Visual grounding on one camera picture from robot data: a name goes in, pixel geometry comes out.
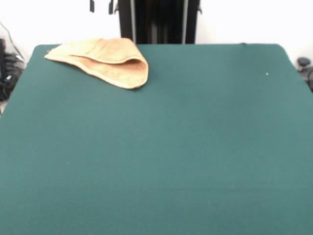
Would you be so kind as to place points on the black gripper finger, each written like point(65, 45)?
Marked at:
point(111, 7)
point(92, 5)

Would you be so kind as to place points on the tan terry towel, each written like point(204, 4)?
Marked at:
point(107, 63)

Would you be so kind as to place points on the tall black box device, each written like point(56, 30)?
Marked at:
point(2, 56)

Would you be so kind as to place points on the gray black floor stand base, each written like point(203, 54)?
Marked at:
point(305, 66)
point(13, 73)

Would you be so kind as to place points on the dark green table cloth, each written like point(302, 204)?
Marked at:
point(220, 159)

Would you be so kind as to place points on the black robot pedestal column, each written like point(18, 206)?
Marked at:
point(166, 22)

